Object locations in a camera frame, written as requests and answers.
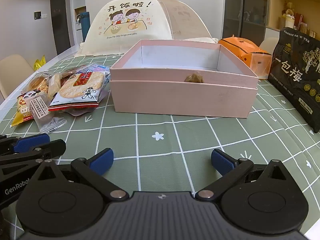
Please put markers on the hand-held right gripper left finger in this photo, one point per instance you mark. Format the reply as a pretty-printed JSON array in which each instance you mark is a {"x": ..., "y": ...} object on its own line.
[{"x": 102, "y": 161}]

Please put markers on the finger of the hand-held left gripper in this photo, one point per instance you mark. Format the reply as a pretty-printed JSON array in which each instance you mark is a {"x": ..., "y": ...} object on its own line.
[
  {"x": 53, "y": 148},
  {"x": 31, "y": 142}
]

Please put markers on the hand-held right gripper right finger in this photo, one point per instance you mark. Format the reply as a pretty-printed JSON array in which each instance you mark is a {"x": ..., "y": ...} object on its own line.
[{"x": 222, "y": 162}]

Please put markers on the clear snack packet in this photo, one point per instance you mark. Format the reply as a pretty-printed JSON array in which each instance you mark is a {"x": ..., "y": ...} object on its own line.
[{"x": 47, "y": 120}]

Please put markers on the yellow snack packet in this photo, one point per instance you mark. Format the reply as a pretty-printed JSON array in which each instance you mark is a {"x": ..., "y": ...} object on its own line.
[{"x": 21, "y": 116}]

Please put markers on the round bun packet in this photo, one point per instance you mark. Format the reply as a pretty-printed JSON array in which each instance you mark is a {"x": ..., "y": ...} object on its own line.
[{"x": 37, "y": 82}]

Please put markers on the tan pastry clear packet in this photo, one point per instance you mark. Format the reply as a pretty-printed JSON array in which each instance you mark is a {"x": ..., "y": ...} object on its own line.
[{"x": 53, "y": 85}]

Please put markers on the rice cracker packet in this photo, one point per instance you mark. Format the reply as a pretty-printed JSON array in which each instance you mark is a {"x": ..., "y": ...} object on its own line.
[{"x": 80, "y": 87}]

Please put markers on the pink cardboard box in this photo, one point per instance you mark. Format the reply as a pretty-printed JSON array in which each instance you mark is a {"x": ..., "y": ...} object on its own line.
[{"x": 180, "y": 97}]

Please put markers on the green checked tablecloth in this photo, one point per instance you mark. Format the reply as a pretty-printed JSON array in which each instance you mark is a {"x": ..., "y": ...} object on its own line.
[{"x": 175, "y": 140}]

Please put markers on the beige chair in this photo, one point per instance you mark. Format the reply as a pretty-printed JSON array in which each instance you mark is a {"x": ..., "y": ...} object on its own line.
[
  {"x": 15, "y": 72},
  {"x": 268, "y": 44}
]

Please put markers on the yellow bag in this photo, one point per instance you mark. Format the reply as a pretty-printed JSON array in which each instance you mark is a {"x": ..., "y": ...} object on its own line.
[{"x": 40, "y": 63}]

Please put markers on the small brown snack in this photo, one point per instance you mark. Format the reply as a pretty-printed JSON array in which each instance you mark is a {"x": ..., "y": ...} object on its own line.
[{"x": 193, "y": 77}]

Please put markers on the black snack bag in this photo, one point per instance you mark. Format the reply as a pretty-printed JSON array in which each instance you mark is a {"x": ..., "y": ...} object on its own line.
[{"x": 295, "y": 85}]

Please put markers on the orange packet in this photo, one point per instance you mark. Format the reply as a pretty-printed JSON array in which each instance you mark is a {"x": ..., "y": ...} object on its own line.
[{"x": 240, "y": 47}]

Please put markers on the printed mesh food cover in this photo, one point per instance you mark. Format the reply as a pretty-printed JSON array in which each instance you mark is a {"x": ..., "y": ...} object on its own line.
[{"x": 120, "y": 42}]

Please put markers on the white lace cloth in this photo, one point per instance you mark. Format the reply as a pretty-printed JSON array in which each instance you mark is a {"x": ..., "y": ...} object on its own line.
[{"x": 200, "y": 40}]

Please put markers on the teal bottle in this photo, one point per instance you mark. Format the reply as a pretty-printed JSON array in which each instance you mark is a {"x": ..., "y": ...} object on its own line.
[{"x": 84, "y": 25}]

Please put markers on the dark door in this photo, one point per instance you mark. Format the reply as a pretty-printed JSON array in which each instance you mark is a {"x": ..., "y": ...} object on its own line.
[{"x": 58, "y": 17}]

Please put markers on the glass door cabinet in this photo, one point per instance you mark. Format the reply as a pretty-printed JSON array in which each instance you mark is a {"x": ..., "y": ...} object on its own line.
[{"x": 243, "y": 10}]

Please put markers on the wall control panel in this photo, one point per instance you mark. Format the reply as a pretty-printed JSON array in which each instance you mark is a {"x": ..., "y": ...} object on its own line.
[{"x": 38, "y": 15}]

